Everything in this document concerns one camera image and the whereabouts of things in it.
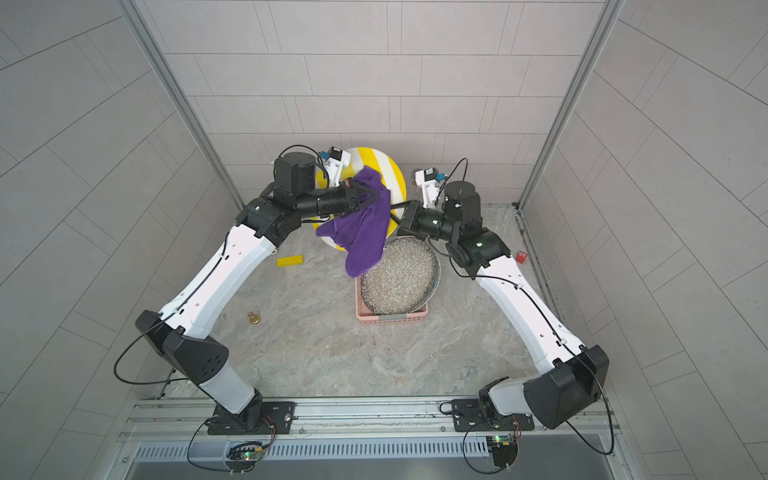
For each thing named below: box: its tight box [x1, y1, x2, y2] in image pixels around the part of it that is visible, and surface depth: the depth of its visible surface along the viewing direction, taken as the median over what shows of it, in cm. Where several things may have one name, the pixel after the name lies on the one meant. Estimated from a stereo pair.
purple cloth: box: [316, 166, 391, 278], surface depth 65 cm
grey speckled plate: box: [360, 236, 441, 315], surface depth 90 cm
